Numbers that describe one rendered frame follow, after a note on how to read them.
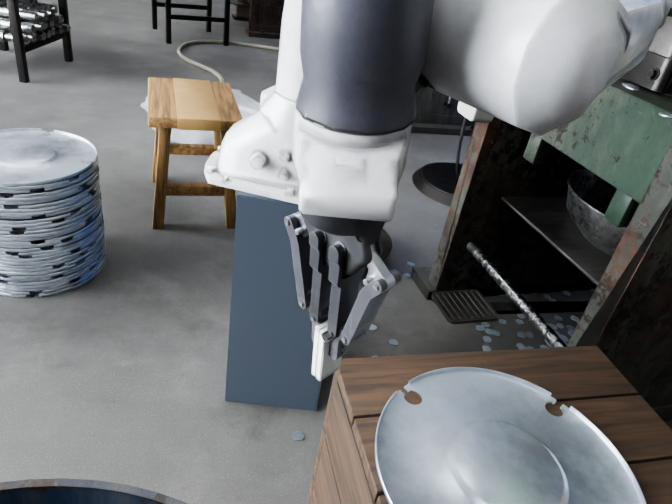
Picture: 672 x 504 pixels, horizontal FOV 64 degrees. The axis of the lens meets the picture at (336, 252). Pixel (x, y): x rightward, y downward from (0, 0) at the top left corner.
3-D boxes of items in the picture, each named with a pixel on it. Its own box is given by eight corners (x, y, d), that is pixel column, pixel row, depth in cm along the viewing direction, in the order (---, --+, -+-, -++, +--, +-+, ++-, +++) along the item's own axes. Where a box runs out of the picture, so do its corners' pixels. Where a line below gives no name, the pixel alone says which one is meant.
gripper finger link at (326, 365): (342, 317, 54) (347, 321, 53) (336, 364, 58) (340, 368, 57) (319, 330, 52) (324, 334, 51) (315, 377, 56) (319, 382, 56)
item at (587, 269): (626, 312, 96) (627, 309, 96) (500, 198, 130) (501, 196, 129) (785, 298, 109) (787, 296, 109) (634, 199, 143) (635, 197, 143)
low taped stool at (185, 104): (151, 177, 177) (147, 75, 159) (224, 179, 185) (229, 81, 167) (151, 232, 150) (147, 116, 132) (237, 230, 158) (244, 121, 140)
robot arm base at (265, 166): (193, 190, 79) (194, 96, 72) (218, 143, 95) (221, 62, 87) (342, 211, 81) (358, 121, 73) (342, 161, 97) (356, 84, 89)
